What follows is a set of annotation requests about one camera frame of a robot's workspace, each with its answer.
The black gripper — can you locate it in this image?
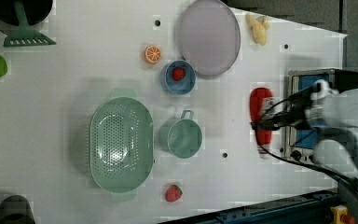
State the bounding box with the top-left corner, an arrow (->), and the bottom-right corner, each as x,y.
251,87 -> 313,131

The red ketchup bottle toy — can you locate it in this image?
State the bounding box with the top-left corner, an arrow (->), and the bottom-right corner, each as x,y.
249,88 -> 274,160

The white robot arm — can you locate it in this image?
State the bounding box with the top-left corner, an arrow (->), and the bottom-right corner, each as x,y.
249,79 -> 358,223

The green oval strainer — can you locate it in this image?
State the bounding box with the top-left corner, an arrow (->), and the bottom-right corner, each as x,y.
89,88 -> 155,202

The blue bowl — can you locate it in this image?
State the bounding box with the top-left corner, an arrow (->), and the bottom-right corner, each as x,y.
159,60 -> 196,95

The yellow banana toy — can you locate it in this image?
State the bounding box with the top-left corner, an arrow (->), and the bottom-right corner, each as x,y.
246,14 -> 269,46

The red strawberry in bowl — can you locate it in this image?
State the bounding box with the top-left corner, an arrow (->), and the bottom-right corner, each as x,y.
172,67 -> 186,81

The lilac round plate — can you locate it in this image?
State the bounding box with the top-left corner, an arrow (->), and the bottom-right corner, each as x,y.
177,0 -> 241,76

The yellow red clamp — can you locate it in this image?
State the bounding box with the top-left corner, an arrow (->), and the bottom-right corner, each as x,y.
330,205 -> 356,224

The red strawberry toy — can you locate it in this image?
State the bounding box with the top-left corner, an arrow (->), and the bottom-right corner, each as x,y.
165,185 -> 183,203

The orange slice toy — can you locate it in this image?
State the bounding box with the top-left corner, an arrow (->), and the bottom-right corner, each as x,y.
145,45 -> 161,64

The black pan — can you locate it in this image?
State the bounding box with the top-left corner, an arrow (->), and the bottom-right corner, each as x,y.
0,0 -> 53,26

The green spatula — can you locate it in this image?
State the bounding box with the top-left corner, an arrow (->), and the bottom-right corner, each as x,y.
4,0 -> 56,48

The dark grey object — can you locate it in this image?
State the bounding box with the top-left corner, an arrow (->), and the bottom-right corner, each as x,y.
0,195 -> 35,224

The green cup with handle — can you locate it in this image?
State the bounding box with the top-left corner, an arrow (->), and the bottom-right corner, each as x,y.
159,109 -> 203,159

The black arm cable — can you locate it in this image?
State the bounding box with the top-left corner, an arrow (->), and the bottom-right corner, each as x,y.
257,96 -> 358,200

